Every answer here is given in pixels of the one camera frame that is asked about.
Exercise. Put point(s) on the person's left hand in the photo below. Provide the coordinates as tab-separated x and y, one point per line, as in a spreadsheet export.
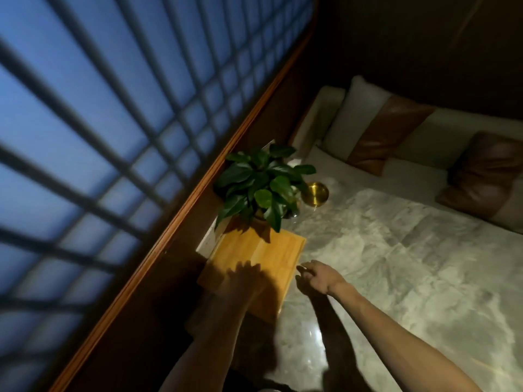
246	286

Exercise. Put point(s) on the person's right hand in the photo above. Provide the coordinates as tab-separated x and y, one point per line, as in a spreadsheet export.
325	279

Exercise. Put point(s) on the person's left fingers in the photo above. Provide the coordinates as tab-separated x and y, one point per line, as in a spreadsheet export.
245	270

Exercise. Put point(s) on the person's right fingers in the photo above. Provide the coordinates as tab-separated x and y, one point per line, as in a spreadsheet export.
308	271

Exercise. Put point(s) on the person's left forearm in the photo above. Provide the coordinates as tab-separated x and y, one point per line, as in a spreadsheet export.
208	347

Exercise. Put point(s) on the person's right forearm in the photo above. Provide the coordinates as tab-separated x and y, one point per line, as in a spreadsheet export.
408	342

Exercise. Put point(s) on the wooden cutting board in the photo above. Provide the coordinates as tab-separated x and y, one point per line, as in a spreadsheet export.
267	257

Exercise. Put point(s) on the gold metal bowl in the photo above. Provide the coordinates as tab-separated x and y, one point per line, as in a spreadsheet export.
315	193

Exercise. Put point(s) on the green potted plant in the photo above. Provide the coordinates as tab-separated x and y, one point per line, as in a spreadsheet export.
261	183

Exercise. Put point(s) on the wooden window sill trim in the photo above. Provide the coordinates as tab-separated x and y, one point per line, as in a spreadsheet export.
192	187

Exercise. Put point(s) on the white bench sofa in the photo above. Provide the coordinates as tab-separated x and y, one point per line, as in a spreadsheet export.
408	175

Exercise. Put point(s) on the white and brown cushion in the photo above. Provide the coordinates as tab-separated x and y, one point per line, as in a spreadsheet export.
376	126

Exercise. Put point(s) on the dark brown cushion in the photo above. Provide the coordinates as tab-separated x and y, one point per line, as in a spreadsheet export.
482	171

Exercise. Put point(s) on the lattice frosted window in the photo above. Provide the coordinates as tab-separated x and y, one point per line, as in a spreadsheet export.
114	118

